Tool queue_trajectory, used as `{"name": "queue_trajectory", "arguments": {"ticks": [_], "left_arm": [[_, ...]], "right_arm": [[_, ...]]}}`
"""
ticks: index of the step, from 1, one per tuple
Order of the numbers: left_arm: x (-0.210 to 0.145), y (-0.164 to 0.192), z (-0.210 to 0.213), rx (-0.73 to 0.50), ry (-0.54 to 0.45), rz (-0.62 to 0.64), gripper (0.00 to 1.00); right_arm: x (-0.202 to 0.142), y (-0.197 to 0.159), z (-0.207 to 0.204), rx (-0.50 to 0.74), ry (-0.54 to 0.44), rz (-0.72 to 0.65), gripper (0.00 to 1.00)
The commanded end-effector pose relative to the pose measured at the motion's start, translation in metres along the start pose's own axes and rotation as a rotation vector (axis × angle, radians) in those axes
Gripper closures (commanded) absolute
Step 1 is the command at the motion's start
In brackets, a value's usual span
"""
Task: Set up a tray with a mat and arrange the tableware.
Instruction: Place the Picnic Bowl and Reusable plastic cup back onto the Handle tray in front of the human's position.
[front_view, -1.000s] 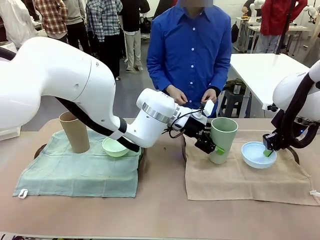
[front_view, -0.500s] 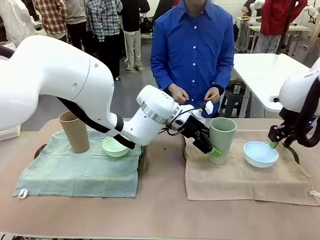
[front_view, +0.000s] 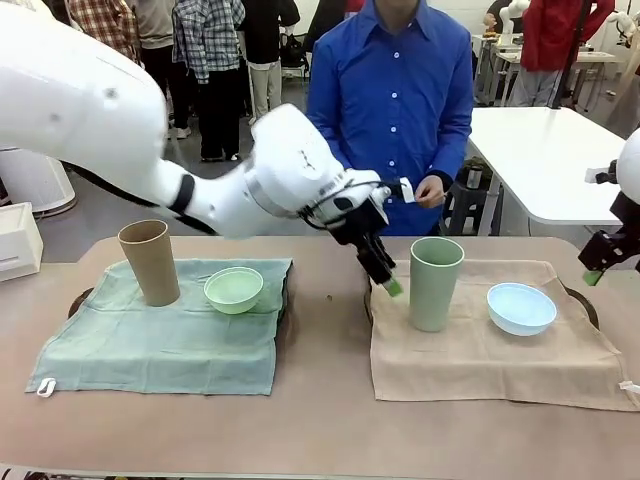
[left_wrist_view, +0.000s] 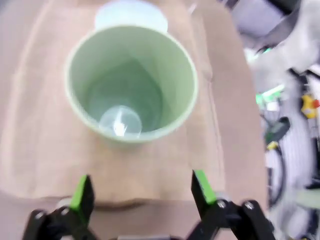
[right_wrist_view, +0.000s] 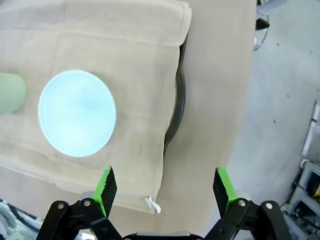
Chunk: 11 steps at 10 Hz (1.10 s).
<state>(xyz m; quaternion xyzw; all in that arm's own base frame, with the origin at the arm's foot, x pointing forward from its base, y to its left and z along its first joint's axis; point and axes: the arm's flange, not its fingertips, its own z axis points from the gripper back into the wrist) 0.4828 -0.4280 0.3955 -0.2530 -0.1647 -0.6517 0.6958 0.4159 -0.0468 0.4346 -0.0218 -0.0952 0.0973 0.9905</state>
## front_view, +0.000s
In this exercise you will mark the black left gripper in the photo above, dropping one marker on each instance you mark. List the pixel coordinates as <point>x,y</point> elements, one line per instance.
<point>362,225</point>

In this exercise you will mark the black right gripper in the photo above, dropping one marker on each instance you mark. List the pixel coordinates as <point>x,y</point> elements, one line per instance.
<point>605,250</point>

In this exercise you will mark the tall pale green cup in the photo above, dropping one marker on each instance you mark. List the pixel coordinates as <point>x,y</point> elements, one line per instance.
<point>435,290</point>

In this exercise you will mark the light blue bowl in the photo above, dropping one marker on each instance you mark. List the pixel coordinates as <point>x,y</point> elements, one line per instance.
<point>522,310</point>

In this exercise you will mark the beige cloth mat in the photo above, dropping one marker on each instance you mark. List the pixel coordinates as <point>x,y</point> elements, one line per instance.
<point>475,365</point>

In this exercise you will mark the pale green bowl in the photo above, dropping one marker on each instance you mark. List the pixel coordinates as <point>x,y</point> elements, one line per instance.
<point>232,295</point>

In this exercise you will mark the tall tan cup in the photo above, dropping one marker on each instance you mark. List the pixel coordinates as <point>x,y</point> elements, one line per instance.
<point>155,270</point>

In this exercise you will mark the green cloth mat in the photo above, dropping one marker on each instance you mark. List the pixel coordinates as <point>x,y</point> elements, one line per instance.
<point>150,350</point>

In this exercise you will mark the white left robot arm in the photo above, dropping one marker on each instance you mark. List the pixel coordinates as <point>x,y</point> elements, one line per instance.
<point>125,125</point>

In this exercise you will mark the dark brown serving tray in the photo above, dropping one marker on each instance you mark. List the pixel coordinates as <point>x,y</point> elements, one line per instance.
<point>582,305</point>
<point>77,302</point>

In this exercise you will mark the person's left hand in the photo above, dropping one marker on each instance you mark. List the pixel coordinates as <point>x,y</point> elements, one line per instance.
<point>430,192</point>

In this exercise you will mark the black stool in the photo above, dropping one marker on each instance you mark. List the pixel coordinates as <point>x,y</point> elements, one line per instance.
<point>470,210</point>

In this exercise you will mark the white table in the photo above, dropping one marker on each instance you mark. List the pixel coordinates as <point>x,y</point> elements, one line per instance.
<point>550,160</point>

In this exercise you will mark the black vertical pole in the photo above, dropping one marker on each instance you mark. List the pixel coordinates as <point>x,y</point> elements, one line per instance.
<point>567,60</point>

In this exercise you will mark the person in black and white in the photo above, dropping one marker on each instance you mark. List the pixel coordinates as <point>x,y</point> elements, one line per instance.
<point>265,55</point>

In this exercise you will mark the person in red top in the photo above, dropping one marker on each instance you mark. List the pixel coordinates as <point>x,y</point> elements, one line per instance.
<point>555,35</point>

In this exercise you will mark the person in blue plaid shirt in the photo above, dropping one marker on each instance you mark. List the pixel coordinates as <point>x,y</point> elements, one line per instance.
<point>210,45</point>

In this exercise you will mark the person in grey top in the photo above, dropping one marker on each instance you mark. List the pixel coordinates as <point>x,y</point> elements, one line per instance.
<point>160,30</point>

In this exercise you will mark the white cylindrical appliance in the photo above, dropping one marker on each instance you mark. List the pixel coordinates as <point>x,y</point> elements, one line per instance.
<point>35,180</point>

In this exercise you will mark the person in red plaid shirt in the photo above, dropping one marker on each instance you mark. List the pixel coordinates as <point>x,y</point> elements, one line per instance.
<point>107,25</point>

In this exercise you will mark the white box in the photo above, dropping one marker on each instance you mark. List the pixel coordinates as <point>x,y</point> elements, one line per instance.
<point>15,240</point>

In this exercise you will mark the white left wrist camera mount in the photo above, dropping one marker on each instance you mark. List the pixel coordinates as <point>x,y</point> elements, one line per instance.
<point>406,191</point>

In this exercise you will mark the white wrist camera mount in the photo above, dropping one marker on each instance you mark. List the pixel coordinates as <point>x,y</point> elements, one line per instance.
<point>406,191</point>
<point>600,176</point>

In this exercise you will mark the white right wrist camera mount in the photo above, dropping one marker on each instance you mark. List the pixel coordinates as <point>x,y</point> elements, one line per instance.
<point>600,176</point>

